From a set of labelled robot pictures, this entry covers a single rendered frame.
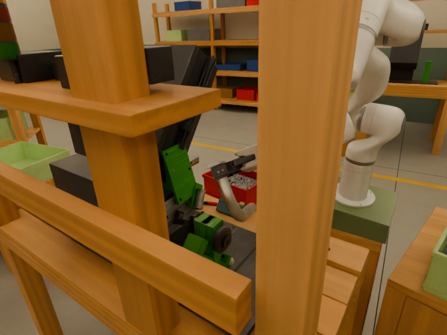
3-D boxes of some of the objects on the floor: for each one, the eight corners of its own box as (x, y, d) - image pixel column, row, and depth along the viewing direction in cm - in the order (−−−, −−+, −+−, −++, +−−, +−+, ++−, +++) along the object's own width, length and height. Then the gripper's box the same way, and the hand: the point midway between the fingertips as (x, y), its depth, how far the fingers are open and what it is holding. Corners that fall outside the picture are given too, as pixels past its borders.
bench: (136, 273, 230) (115, 167, 193) (338, 395, 150) (368, 253, 113) (43, 347, 178) (-10, 221, 142) (275, 590, 99) (291, 446, 62)
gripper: (287, 159, 64) (209, 189, 68) (293, 163, 79) (229, 188, 84) (275, 126, 65) (198, 158, 69) (282, 137, 80) (219, 163, 85)
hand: (222, 171), depth 76 cm, fingers closed on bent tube, 3 cm apart
